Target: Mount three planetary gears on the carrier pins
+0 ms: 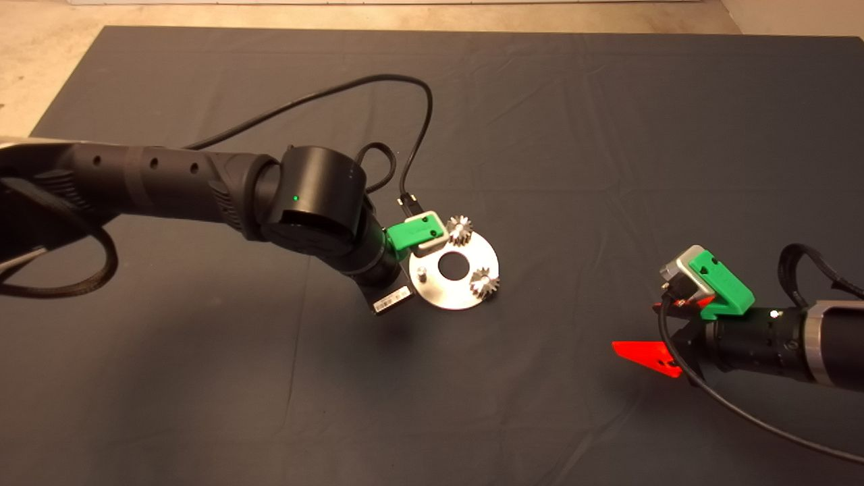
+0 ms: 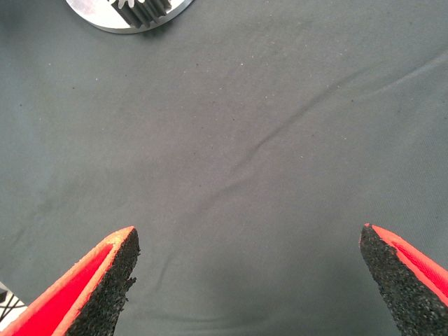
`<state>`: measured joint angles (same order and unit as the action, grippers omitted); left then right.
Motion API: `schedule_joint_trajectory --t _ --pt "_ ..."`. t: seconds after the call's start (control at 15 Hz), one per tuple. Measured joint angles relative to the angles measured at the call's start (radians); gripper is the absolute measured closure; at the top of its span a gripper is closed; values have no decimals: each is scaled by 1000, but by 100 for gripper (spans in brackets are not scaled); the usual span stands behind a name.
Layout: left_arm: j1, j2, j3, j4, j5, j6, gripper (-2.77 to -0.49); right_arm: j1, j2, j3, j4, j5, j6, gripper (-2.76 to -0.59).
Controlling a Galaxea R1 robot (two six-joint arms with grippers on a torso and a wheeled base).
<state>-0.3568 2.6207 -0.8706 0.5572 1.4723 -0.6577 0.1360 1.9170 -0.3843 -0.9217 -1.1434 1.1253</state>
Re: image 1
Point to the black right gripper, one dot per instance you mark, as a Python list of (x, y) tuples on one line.
[(702, 341)]

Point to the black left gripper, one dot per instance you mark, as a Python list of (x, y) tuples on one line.
[(385, 287)]

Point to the steel planetary gear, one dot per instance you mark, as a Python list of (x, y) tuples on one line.
[(484, 283), (462, 231)]

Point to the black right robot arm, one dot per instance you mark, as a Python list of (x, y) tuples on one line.
[(810, 344)]

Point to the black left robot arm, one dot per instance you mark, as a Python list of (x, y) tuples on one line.
[(169, 182)]

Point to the round metal carrier plate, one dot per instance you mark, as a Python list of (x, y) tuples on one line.
[(445, 293)]

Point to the dark grey table cloth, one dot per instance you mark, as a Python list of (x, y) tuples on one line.
[(540, 101)]

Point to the white right camera box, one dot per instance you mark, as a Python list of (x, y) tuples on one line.
[(682, 273)]

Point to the white camera box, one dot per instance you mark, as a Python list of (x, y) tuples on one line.
[(682, 273), (435, 244)]

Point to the green left camera mount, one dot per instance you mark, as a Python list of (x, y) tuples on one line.
[(412, 233)]

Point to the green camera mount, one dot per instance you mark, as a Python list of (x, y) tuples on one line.
[(725, 285), (412, 233)]

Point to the white left camera box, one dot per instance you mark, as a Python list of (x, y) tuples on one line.
[(435, 244)]

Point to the green right camera mount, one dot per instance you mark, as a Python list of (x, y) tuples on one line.
[(725, 285)]

